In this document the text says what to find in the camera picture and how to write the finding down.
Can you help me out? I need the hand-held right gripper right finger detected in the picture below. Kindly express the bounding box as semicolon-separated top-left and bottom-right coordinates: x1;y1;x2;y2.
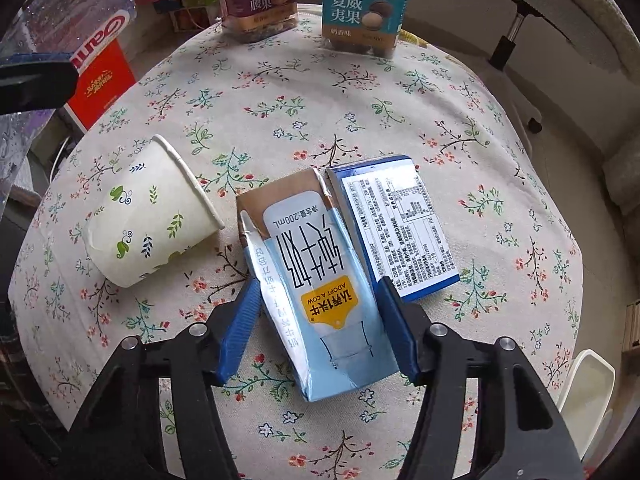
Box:
377;276;586;480

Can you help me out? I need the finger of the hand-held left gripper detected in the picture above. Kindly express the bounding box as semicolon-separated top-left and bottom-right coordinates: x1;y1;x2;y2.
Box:
0;52;81;116

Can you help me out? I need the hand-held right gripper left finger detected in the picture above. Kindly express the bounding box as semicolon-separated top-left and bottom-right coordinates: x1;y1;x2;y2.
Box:
65;277;261;480

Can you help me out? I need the crushed clear plastic bottle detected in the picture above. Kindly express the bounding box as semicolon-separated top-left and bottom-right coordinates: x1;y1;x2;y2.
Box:
0;0;177;201

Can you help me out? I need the light blue milk carton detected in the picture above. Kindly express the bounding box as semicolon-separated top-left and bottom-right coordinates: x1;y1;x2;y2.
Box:
236;169;401;402

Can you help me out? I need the dark blue milk carton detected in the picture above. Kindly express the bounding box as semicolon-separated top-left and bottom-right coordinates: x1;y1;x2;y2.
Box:
326;154;461;303

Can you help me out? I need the white plastic bin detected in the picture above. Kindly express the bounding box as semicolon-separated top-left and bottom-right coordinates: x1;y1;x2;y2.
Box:
557;349;617;461

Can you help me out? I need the red gift box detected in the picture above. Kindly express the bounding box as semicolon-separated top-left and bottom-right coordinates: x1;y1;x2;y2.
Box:
65;40;138;131

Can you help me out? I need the leaf print paper cup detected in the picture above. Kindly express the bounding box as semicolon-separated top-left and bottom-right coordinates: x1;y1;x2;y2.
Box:
85;134;227;288

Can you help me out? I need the stack of books and papers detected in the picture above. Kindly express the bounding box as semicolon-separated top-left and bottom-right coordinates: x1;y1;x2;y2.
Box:
170;0;221;31

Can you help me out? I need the floral tablecloth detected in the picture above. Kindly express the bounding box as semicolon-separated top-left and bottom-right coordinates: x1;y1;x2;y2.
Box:
7;2;583;480

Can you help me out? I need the wooden bookshelf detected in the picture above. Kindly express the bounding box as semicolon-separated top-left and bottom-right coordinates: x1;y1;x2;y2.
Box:
621;300;640;356

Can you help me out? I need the blue label nut jar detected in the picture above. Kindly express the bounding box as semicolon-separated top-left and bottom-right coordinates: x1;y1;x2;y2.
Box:
321;0;413;56

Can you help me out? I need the grey office chair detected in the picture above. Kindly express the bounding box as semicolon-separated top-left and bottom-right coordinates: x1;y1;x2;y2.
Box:
447;0;640;133

